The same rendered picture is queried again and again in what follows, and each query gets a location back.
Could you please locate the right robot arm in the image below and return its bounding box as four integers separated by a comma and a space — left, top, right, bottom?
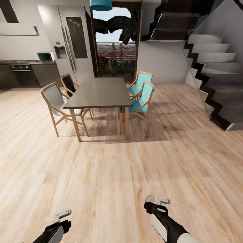
144, 195, 201, 243

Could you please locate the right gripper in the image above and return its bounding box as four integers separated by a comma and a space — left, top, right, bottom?
144, 202, 167, 214

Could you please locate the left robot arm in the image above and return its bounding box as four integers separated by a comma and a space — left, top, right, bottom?
33, 209, 72, 243

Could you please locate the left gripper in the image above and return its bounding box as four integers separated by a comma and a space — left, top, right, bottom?
58, 220, 71, 233

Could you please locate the pillar candle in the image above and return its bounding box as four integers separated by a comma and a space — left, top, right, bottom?
145, 195, 162, 205

